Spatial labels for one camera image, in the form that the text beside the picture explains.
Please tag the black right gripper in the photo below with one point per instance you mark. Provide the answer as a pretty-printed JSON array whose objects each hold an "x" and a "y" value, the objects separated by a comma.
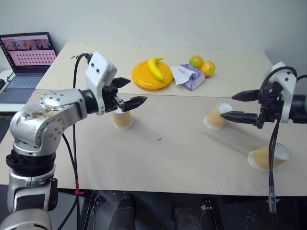
[{"x": 269, "y": 107}]

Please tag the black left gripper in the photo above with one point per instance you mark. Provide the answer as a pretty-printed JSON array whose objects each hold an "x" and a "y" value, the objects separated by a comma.
[{"x": 111, "y": 100}]

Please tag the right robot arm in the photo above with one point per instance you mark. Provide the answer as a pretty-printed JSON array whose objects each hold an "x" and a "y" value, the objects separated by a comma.
[{"x": 299, "y": 107}]

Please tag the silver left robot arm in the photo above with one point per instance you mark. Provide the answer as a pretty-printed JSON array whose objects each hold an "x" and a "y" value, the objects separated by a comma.
[{"x": 48, "y": 112}]

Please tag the yellow plastic plate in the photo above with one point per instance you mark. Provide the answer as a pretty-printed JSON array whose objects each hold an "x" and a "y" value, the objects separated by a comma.
[{"x": 144, "y": 76}]

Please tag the tan ribbed paper cup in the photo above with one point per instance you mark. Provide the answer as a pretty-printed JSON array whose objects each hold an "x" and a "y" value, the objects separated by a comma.
[
  {"x": 260, "y": 159},
  {"x": 214, "y": 118},
  {"x": 122, "y": 121}
]

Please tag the yellow banana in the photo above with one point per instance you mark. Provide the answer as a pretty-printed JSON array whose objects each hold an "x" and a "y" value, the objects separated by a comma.
[{"x": 154, "y": 69}]

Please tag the orange round fruit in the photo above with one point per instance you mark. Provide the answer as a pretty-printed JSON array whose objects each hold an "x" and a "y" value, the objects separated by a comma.
[{"x": 208, "y": 69}]

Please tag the purple tissue pack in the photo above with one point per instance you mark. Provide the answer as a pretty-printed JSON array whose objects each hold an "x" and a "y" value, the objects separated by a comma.
[{"x": 194, "y": 80}]

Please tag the green-yellow round fruit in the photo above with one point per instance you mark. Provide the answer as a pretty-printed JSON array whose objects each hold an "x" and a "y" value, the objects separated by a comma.
[{"x": 196, "y": 61}]

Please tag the open grey laptop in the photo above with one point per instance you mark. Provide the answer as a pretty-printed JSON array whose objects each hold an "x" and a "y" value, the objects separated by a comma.
[{"x": 26, "y": 60}]

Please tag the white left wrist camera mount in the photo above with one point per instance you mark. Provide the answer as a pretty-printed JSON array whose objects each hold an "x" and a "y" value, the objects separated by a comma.
[{"x": 99, "y": 69}]

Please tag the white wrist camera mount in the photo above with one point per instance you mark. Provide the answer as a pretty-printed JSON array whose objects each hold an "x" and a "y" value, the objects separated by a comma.
[
  {"x": 287, "y": 81},
  {"x": 99, "y": 69}
]

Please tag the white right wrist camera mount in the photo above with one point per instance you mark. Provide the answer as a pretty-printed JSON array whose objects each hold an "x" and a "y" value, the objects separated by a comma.
[{"x": 287, "y": 81}]

